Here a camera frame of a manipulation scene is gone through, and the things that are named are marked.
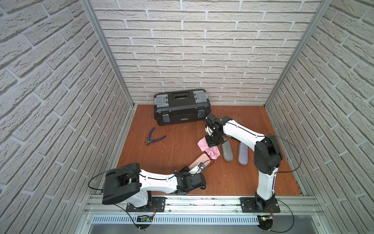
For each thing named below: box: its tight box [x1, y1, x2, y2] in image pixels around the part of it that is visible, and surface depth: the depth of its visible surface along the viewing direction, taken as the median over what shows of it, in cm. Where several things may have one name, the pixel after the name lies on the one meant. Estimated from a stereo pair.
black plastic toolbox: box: [153, 88, 212, 126], surface depth 101 cm
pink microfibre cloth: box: [197, 136, 221, 160], surface depth 87 cm
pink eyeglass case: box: [188, 153, 211, 170], surface depth 87 cm
